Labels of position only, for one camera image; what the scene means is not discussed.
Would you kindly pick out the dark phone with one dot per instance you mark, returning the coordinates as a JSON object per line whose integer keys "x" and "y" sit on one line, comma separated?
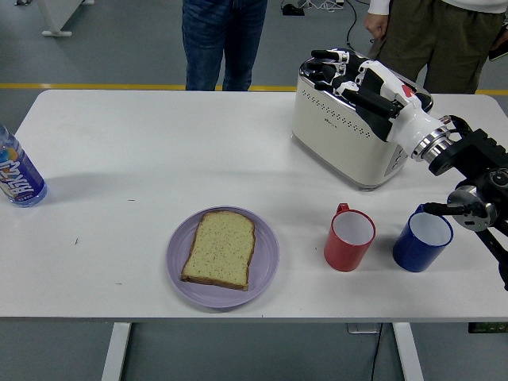
{"x": 501, "y": 55}

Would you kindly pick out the blue enamel mug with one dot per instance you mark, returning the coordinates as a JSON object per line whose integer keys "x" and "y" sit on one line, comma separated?
{"x": 412, "y": 254}

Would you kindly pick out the white table leg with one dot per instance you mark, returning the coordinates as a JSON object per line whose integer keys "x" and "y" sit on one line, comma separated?
{"x": 117, "y": 353}
{"x": 409, "y": 353}

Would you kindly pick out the black table control panel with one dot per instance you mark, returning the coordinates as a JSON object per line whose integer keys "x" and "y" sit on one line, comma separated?
{"x": 488, "y": 328}

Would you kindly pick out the cream chrome two-slot toaster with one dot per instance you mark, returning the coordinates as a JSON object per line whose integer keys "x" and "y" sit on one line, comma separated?
{"x": 337, "y": 143}

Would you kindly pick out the white background desk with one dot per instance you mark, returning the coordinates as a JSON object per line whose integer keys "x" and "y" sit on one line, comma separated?
{"x": 51, "y": 20}

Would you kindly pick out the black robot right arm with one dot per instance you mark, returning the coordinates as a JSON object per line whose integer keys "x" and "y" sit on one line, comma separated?
{"x": 476, "y": 155}

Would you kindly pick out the yellow floor tape line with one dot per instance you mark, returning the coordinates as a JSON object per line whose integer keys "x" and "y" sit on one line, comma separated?
{"x": 79, "y": 85}

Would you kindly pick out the person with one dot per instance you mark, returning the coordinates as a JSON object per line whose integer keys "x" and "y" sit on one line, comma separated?
{"x": 440, "y": 39}
{"x": 206, "y": 39}

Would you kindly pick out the person's right hand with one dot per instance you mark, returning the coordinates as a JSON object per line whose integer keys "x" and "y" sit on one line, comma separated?
{"x": 377, "y": 25}

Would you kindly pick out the grey under-table bracket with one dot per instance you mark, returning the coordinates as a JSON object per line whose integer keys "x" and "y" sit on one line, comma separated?
{"x": 359, "y": 328}

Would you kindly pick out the purple round plate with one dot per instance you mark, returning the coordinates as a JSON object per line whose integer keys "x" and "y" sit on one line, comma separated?
{"x": 262, "y": 258}

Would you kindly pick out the brown-crust bread slice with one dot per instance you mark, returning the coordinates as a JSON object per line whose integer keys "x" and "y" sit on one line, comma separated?
{"x": 220, "y": 250}

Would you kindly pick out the red enamel mug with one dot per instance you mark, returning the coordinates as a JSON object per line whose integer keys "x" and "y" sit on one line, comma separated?
{"x": 341, "y": 254}

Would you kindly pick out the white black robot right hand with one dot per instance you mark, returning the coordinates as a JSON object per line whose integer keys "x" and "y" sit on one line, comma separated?
{"x": 412, "y": 119}

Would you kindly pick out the blue-label plastic water bottle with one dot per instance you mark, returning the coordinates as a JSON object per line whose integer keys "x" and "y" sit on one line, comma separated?
{"x": 21, "y": 178}

